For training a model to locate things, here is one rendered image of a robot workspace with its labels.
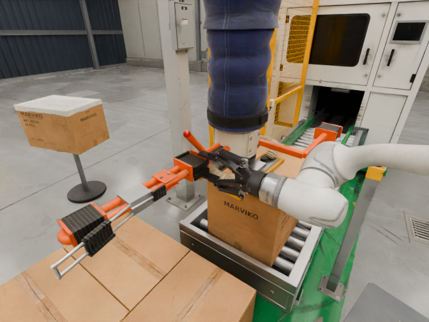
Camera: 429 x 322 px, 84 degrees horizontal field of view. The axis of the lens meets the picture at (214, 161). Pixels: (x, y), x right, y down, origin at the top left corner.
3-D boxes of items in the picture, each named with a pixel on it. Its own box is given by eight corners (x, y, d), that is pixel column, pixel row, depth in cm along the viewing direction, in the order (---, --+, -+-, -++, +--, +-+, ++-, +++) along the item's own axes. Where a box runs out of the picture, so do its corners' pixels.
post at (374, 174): (326, 281, 171) (370, 160, 123) (336, 286, 168) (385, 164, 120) (324, 289, 167) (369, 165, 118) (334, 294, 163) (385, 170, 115)
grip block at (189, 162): (190, 162, 85) (189, 148, 82) (210, 172, 80) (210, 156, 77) (173, 172, 80) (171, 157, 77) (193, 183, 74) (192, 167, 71)
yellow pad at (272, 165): (264, 155, 110) (265, 145, 107) (284, 162, 104) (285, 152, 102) (217, 190, 88) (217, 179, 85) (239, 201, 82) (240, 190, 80)
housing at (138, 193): (140, 193, 70) (138, 181, 68) (155, 204, 66) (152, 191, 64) (119, 206, 65) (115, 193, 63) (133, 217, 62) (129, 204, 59)
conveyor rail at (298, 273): (353, 144, 283) (358, 129, 274) (358, 145, 281) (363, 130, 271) (281, 303, 118) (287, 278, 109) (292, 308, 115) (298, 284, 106)
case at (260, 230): (255, 185, 182) (259, 137, 163) (307, 205, 161) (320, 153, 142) (207, 232, 139) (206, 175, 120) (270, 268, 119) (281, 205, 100)
